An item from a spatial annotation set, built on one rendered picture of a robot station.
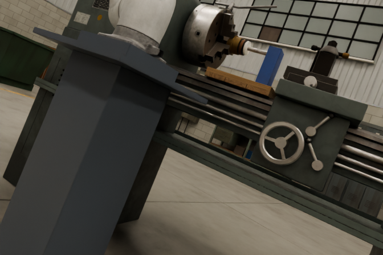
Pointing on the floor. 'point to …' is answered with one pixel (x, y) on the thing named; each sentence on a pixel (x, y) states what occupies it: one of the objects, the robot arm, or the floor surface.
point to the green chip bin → (21, 59)
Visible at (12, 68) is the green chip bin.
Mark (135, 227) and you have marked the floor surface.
